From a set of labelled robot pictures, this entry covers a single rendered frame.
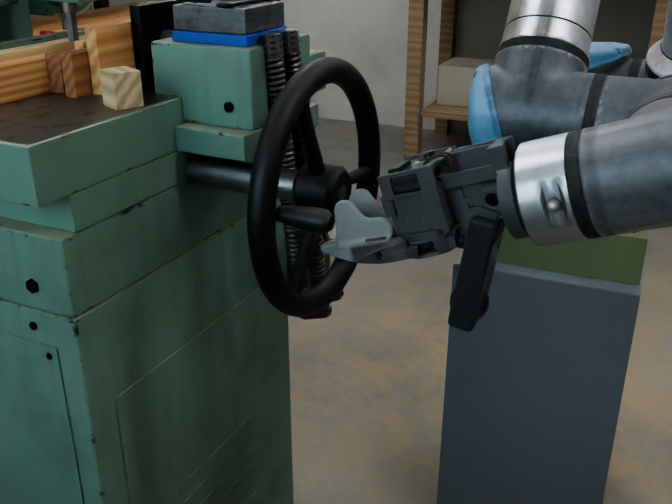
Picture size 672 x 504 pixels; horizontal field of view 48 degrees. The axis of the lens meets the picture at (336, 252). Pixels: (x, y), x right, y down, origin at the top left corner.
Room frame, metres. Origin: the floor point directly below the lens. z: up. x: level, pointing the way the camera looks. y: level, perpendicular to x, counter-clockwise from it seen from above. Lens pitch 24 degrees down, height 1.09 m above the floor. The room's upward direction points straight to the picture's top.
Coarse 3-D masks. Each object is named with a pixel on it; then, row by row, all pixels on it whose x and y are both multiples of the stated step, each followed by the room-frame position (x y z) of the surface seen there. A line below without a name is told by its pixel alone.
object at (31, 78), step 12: (24, 60) 0.88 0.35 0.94; (36, 60) 0.88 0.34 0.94; (0, 72) 0.84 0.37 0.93; (12, 72) 0.85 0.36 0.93; (24, 72) 0.87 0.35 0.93; (36, 72) 0.88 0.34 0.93; (0, 84) 0.83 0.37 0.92; (12, 84) 0.85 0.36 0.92; (24, 84) 0.86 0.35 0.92; (36, 84) 0.88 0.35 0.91; (48, 84) 0.89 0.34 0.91; (0, 96) 0.83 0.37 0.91; (12, 96) 0.85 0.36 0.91; (24, 96) 0.86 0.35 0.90
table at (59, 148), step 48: (48, 96) 0.87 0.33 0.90; (96, 96) 0.87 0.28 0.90; (144, 96) 0.87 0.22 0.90; (0, 144) 0.68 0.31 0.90; (48, 144) 0.69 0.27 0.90; (96, 144) 0.74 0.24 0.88; (144, 144) 0.80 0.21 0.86; (192, 144) 0.84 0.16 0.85; (240, 144) 0.81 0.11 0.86; (0, 192) 0.68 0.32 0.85; (48, 192) 0.68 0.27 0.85
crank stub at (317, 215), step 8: (280, 208) 0.69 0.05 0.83; (288, 208) 0.69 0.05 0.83; (296, 208) 0.68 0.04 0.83; (304, 208) 0.68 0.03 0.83; (312, 208) 0.68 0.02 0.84; (320, 208) 0.68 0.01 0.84; (280, 216) 0.69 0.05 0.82; (288, 216) 0.68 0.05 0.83; (296, 216) 0.68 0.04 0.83; (304, 216) 0.67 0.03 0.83; (312, 216) 0.67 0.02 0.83; (320, 216) 0.67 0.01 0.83; (328, 216) 0.67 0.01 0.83; (288, 224) 0.68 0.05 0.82; (296, 224) 0.68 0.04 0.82; (304, 224) 0.67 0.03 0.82; (312, 224) 0.67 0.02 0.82; (320, 224) 0.66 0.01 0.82; (328, 224) 0.67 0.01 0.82; (312, 232) 0.67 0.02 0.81; (320, 232) 0.67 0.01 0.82
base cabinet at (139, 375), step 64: (192, 256) 0.87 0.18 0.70; (0, 320) 0.73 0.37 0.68; (64, 320) 0.69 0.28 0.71; (128, 320) 0.75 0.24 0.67; (192, 320) 0.86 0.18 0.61; (256, 320) 0.99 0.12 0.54; (0, 384) 0.74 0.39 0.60; (64, 384) 0.70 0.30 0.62; (128, 384) 0.74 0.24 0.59; (192, 384) 0.84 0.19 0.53; (256, 384) 0.98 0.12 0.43; (0, 448) 0.75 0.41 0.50; (64, 448) 0.70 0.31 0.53; (128, 448) 0.73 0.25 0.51; (192, 448) 0.83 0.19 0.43; (256, 448) 0.97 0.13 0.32
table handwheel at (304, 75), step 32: (320, 64) 0.79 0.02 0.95; (288, 96) 0.73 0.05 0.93; (352, 96) 0.87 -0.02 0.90; (288, 128) 0.71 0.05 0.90; (192, 160) 0.87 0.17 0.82; (224, 160) 0.86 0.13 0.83; (256, 160) 0.69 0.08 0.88; (320, 160) 0.78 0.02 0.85; (256, 192) 0.68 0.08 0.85; (288, 192) 0.80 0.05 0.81; (320, 192) 0.77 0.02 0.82; (256, 224) 0.67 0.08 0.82; (256, 256) 0.67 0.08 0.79; (288, 288) 0.70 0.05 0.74; (320, 288) 0.79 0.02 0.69
